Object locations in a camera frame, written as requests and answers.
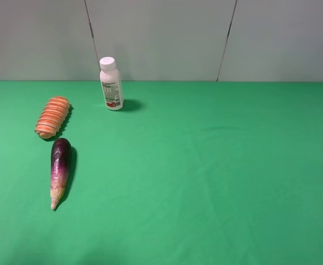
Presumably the white plastic bottle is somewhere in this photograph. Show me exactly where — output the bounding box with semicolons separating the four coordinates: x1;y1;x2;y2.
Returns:
99;57;124;110

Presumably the green table cloth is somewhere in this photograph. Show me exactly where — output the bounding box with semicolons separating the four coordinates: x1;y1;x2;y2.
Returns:
0;81;323;264

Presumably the purple eggplant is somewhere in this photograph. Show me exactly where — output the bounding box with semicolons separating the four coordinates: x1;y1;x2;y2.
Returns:
50;138;71;210

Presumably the orange twisted bread roll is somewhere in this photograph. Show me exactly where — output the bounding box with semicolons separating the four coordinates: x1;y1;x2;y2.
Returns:
34;96;71;139

